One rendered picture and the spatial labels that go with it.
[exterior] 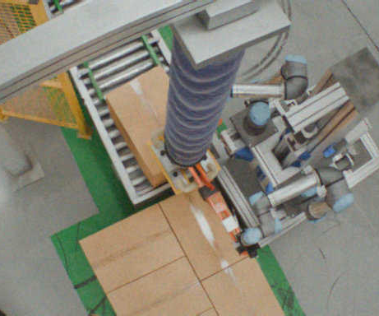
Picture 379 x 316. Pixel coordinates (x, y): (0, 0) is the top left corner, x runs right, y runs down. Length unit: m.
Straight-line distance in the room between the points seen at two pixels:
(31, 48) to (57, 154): 3.14
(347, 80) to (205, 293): 1.84
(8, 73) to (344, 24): 4.11
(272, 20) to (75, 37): 0.55
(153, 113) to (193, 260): 0.99
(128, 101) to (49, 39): 2.19
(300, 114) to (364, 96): 0.33
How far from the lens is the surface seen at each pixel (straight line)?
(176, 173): 3.05
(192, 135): 2.31
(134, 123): 3.36
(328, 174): 2.67
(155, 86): 3.44
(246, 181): 4.08
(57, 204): 4.28
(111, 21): 1.26
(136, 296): 3.61
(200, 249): 3.63
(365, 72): 2.51
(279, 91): 2.78
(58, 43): 1.25
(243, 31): 1.46
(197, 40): 1.43
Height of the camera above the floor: 4.15
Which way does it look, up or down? 75 degrees down
